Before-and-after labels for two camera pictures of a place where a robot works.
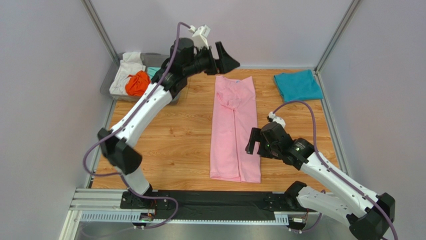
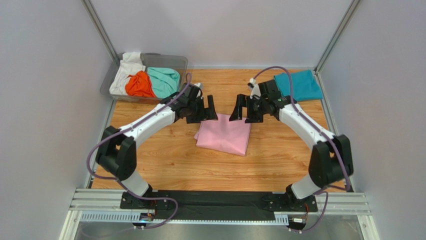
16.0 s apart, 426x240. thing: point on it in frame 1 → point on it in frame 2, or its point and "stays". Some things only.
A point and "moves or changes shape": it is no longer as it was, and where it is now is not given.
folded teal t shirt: (298, 85) stays
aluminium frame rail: (91, 204) stays
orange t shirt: (137, 84) stays
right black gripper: (261, 142) → (250, 110)
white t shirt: (131, 63) stays
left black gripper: (226, 63) → (206, 113)
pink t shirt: (234, 114) moves or changes shape
